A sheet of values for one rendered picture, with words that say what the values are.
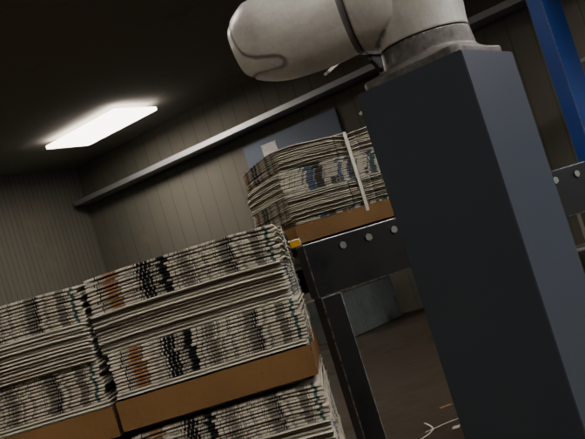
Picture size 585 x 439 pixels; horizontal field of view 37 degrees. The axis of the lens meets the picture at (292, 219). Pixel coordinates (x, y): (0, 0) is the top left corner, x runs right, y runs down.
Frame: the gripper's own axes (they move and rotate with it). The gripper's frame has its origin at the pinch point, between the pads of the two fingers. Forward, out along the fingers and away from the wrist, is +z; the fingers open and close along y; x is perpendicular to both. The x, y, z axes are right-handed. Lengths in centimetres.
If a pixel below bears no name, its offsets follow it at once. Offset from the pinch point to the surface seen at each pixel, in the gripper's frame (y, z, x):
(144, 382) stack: 7, 94, -76
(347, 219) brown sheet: 21.3, 29.3, -14.0
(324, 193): 13.2, 29.4, -13.9
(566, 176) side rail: 51, -17, -23
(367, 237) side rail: 25.9, 32.6, -23.7
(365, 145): 11.9, 13.0, -13.5
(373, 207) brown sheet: 23.9, 22.5, -14.0
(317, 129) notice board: 35, -277, 641
